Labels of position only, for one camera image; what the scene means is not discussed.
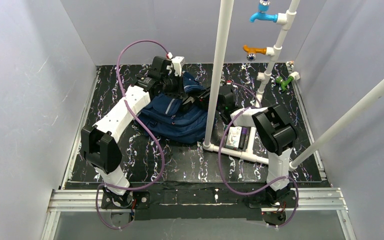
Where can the white PVC pipe frame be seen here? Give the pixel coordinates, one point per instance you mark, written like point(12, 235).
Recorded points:
point(286, 20)

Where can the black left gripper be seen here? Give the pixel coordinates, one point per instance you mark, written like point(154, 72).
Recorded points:
point(173, 87)

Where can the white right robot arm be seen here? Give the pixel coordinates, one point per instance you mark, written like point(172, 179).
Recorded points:
point(276, 132)

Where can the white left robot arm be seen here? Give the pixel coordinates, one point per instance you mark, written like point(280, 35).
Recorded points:
point(100, 141)

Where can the purple marker pen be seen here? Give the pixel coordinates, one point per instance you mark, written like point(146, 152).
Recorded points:
point(243, 137)

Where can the white rectangular box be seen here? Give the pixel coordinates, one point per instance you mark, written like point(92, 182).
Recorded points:
point(233, 138)

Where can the navy blue student backpack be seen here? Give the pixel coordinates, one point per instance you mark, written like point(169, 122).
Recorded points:
point(164, 117)

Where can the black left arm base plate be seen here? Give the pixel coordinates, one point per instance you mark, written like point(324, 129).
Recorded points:
point(130, 200)

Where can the green pipe valve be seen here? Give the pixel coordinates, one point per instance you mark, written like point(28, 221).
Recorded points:
point(283, 83)

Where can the blue pipe valve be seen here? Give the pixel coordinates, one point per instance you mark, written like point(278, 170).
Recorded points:
point(262, 15)

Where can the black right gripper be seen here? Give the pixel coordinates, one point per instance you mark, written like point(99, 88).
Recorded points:
point(204, 98)

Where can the orange pipe valve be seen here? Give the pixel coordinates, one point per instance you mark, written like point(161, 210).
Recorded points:
point(251, 52)

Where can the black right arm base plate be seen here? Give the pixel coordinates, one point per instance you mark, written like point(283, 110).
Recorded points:
point(279, 200)

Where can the aluminium rail frame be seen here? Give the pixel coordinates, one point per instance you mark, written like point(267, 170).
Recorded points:
point(190, 202)

